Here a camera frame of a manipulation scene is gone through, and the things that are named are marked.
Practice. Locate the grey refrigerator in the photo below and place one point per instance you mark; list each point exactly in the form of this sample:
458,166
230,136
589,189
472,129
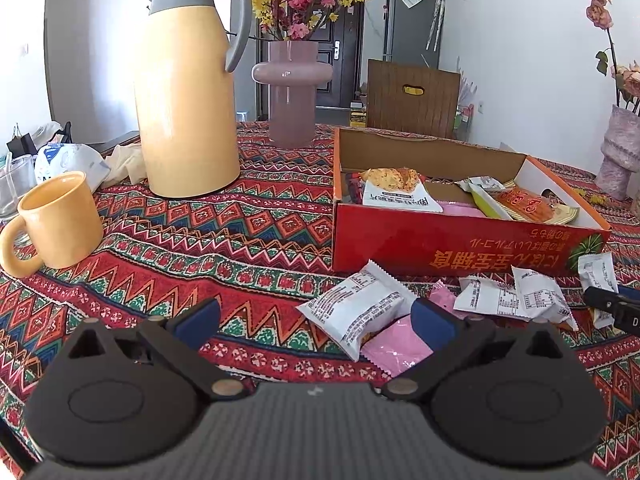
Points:
410,30

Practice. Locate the clear drinking glass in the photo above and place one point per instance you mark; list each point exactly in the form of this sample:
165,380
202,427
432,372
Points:
15,185

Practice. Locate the patterned red tablecloth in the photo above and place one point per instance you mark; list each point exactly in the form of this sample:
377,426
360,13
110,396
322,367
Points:
200,260

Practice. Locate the white plastic bag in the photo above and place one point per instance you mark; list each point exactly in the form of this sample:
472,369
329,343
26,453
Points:
70,162

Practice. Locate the dried pink roses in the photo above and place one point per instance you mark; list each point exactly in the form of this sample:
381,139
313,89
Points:
600,10

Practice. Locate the orange snack packet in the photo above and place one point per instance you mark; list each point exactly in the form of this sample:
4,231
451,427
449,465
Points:
532,205

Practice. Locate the small shelf with items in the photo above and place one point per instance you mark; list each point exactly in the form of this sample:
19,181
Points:
462,122

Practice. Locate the large white snack packet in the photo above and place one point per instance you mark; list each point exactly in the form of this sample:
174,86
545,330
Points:
355,305

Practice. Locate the white oat crisp packet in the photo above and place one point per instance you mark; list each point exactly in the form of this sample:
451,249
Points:
400,195

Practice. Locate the wooden chair back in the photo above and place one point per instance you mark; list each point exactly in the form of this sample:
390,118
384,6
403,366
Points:
415,110

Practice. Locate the textured purple vase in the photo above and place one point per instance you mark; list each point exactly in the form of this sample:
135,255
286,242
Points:
620,160

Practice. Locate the yellow ceramic mug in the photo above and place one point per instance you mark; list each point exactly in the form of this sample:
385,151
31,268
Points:
60,220

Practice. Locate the dark entrance door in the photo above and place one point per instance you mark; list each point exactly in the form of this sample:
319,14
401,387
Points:
345,60

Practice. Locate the beige crumpled cloth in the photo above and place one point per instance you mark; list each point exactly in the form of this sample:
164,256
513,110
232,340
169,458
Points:
125,162

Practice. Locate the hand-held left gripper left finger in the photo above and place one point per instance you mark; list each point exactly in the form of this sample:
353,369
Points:
197,317

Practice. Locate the yellow boxes on floor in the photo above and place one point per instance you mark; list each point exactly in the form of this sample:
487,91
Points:
358,112

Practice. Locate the yellow thermos jug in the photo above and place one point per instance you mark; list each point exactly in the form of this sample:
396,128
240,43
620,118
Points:
185,110

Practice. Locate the black paper bag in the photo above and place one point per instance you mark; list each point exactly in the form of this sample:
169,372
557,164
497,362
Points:
20,145

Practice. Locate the olive green snack packet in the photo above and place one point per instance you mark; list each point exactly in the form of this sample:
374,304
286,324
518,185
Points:
487,203

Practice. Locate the pink glass vase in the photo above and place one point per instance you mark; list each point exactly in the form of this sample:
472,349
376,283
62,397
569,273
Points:
292,95

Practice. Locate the clear folded umbrella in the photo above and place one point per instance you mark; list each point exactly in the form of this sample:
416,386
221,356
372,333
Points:
436,20

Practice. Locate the red cardboard box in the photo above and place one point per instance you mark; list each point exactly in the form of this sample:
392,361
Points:
400,240

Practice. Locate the fallen yellow blossoms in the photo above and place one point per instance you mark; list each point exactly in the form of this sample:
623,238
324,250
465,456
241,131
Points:
592,197

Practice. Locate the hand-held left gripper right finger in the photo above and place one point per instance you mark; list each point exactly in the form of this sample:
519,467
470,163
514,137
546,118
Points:
435,320

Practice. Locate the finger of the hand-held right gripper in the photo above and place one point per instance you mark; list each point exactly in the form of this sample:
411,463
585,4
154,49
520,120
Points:
631,291
607,300

